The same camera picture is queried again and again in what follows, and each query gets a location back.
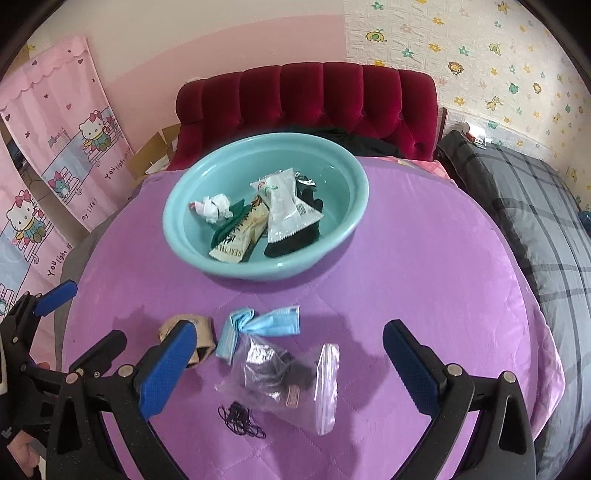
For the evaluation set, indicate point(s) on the white snack packet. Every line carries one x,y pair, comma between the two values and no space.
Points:
286,207

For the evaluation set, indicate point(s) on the beige snack packet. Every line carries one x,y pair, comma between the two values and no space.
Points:
240,240

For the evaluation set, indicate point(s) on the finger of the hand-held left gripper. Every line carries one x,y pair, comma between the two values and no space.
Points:
57,297
99,348

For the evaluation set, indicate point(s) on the teal plastic basin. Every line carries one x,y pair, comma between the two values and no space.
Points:
332,184

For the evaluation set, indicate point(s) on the person's left hand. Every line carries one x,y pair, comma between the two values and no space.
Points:
21,454

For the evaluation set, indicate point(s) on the grey plaid bed sheet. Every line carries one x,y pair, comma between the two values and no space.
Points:
531,221

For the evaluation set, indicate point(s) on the green cloth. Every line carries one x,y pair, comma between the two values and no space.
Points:
226,226

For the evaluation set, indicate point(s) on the blue face mask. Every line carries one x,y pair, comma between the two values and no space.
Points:
272,323

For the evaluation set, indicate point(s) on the cardboard box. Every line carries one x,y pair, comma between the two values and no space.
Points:
152,152

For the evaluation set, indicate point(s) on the red velvet tufted sofa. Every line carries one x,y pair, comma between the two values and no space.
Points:
300,97

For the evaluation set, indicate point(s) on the small white red box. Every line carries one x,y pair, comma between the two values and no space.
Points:
474,136

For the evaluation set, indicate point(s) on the black cloth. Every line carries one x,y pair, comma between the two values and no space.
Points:
360,143

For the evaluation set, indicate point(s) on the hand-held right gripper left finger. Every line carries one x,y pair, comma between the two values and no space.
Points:
166,364

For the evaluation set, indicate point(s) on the pink cartoon cat curtain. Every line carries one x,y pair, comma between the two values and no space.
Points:
23,240
69,115

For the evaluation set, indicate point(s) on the white red wrapper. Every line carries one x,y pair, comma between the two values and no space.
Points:
212,207

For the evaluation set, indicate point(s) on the clear zip bag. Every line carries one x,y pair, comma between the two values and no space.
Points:
295,392

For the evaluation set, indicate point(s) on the purple quilted table cover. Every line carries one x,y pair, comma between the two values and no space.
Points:
415,277

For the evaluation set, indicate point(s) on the black glove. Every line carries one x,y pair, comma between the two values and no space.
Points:
295,235

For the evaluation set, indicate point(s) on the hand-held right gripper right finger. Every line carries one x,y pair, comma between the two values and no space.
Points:
411,369

